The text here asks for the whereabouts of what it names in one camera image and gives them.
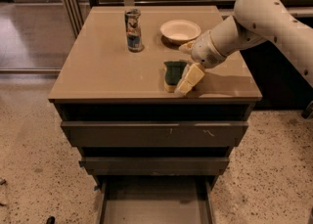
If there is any blue silver drink can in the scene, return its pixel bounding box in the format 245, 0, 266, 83
124, 9, 144, 52

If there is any green yellow sponge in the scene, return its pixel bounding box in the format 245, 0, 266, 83
164, 61, 187, 93

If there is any small black floor object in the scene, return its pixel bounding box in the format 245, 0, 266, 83
46, 216, 55, 224

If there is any grey open bottom drawer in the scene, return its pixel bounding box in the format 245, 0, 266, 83
96, 176, 216, 224

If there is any white bowl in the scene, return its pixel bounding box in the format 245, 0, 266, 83
160, 20, 201, 45

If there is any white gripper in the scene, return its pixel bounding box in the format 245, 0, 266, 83
174, 30, 226, 97

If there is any grey top drawer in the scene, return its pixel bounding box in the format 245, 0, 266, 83
61, 121, 248, 148

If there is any grey middle drawer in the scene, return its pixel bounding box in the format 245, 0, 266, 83
79, 157, 229, 176

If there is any grey drawer cabinet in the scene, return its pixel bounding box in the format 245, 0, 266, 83
48, 5, 263, 190

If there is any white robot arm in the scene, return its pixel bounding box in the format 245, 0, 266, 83
175, 0, 313, 97

